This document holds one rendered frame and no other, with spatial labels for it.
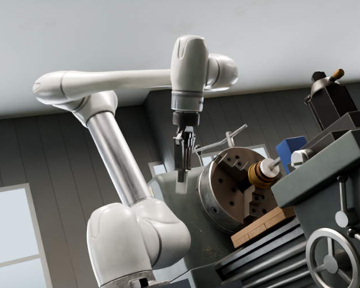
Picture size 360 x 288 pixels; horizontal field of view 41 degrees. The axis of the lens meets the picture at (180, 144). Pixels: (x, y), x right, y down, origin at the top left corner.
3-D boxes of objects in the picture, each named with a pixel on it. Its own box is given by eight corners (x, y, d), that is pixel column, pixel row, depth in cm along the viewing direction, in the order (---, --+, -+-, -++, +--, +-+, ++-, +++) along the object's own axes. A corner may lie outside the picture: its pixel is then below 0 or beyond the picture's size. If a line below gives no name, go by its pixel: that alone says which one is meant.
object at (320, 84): (306, 101, 130) (301, 91, 131) (327, 99, 134) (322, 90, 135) (324, 84, 123) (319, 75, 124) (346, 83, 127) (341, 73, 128)
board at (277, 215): (234, 248, 158) (230, 236, 159) (315, 226, 175) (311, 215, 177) (286, 218, 134) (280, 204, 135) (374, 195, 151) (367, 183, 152)
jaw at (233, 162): (234, 187, 179) (210, 166, 179) (240, 178, 182) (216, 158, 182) (249, 175, 170) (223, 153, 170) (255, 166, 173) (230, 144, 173)
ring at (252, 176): (240, 169, 173) (253, 158, 165) (260, 166, 177) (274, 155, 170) (250, 193, 170) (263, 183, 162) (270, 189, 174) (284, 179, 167)
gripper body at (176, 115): (194, 113, 132) (192, 146, 133) (203, 112, 140) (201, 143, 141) (168, 111, 134) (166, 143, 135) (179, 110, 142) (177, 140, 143)
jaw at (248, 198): (250, 196, 179) (250, 227, 173) (238, 194, 178) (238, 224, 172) (265, 185, 170) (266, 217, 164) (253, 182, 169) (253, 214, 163)
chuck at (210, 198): (208, 236, 172) (192, 156, 185) (281, 231, 185) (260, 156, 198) (219, 228, 164) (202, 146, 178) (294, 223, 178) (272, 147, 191)
